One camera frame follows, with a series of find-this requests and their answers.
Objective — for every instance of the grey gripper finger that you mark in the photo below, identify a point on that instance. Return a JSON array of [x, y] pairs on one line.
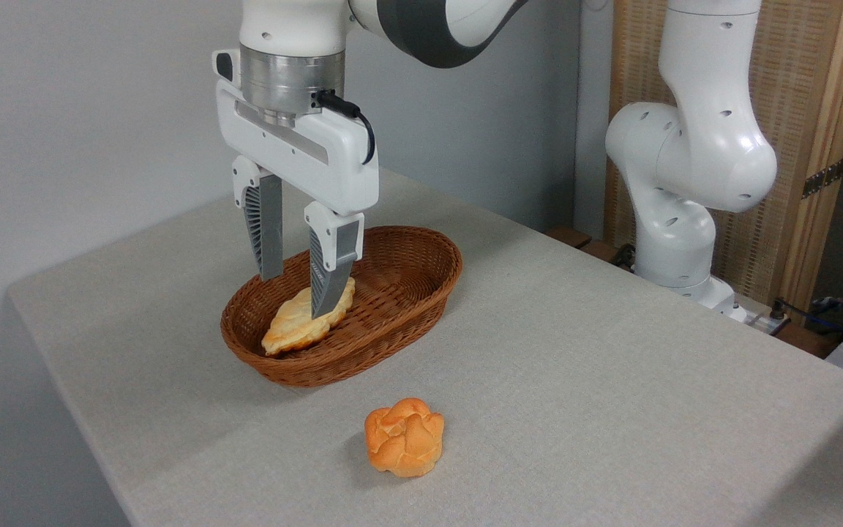
[[269, 227], [330, 271]]

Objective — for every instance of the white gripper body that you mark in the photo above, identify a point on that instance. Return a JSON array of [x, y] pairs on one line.
[[297, 157]]

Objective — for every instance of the round orange bread roll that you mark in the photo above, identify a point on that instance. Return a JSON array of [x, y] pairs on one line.
[[403, 439]]

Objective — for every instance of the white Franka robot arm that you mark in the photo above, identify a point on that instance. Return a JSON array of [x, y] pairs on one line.
[[692, 146]]

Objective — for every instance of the flat pale bread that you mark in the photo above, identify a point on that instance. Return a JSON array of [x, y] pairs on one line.
[[290, 326]]

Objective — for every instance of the brown wicker oval basket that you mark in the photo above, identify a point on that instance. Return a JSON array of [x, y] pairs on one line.
[[399, 315]]

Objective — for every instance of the grey tablecloth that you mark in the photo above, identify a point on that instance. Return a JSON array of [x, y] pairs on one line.
[[575, 410]]

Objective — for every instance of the dark metal screen hinge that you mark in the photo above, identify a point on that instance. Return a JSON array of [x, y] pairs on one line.
[[822, 178]]

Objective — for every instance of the wooden woven folding screen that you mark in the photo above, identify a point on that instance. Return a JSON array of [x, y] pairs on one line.
[[795, 80]]

